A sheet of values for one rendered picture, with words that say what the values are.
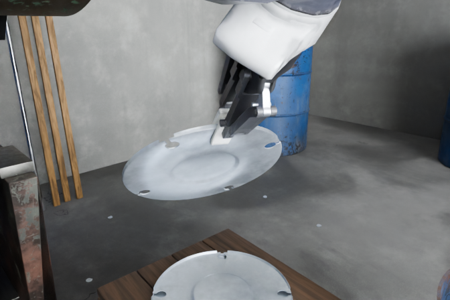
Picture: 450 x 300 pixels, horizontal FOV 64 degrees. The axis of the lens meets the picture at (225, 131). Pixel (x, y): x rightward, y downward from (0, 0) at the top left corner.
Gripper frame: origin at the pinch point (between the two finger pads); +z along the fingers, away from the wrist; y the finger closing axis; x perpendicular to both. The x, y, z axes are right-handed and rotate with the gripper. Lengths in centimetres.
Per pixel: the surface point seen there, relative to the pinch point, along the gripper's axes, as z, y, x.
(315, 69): 200, 177, -196
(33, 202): 29.9, 2.8, 30.0
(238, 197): 134, 33, -53
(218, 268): 40.4, -14.1, -6.8
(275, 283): 33.8, -20.4, -16.7
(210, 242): 50, -6, -9
